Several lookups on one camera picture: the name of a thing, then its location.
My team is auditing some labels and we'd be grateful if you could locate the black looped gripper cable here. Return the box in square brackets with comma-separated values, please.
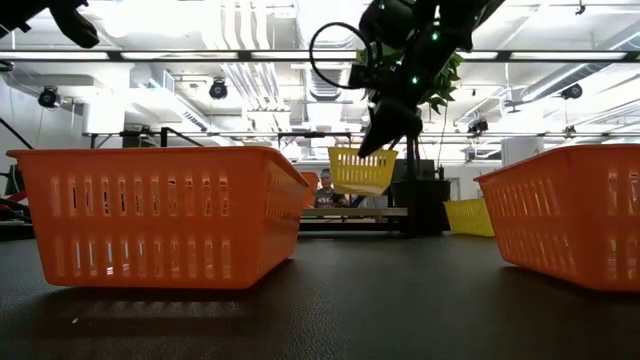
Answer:
[308, 21, 377, 92]

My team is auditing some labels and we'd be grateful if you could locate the person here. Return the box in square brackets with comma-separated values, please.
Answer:
[313, 167, 352, 210]

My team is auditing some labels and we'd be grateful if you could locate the green leafy plant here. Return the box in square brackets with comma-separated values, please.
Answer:
[355, 43, 465, 115]

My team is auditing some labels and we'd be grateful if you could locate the orange slotted plastic basket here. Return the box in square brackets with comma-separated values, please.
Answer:
[298, 171, 321, 210]
[473, 143, 640, 294]
[5, 144, 311, 291]

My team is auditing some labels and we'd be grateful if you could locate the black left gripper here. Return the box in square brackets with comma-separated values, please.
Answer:
[0, 0, 101, 50]

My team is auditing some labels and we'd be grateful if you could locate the black plant pot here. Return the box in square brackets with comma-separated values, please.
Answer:
[389, 178, 451, 237]

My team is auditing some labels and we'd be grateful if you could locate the black horizontal background rail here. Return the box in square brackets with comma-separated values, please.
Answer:
[82, 130, 640, 139]

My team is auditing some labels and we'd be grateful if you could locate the black aluminium table frame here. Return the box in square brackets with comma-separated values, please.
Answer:
[298, 218, 409, 236]

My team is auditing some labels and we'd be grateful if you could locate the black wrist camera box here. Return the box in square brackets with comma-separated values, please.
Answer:
[348, 62, 382, 91]

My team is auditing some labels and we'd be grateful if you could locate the yellow slotted plastic basket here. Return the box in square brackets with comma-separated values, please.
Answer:
[327, 146, 400, 197]
[443, 198, 497, 238]

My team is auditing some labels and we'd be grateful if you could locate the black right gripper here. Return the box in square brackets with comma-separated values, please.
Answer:
[357, 47, 451, 158]

